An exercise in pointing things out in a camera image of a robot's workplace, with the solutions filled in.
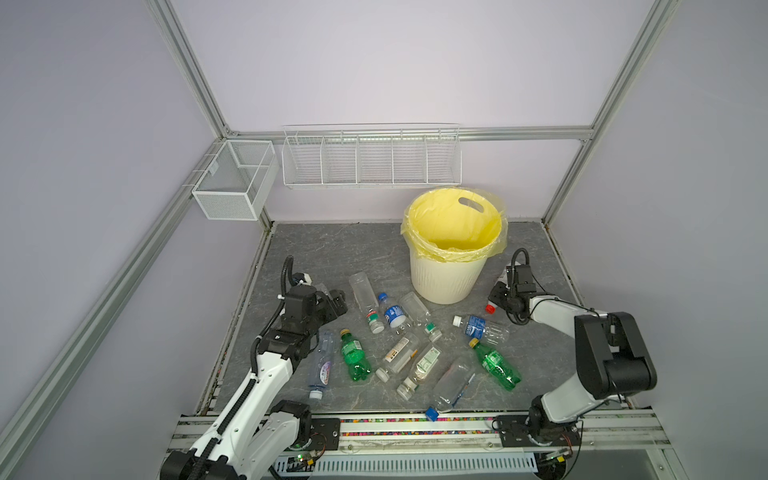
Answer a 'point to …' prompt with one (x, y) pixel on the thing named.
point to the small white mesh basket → (238, 181)
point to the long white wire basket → (364, 156)
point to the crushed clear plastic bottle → (454, 383)
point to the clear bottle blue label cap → (394, 315)
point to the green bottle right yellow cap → (496, 365)
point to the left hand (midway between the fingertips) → (332, 302)
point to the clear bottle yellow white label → (399, 357)
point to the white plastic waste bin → (444, 283)
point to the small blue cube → (432, 413)
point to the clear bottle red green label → (366, 300)
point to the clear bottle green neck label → (418, 314)
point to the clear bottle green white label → (423, 368)
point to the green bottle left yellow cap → (354, 356)
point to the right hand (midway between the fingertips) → (497, 295)
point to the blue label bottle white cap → (476, 327)
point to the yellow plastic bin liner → (455, 225)
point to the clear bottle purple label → (320, 373)
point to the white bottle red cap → (490, 308)
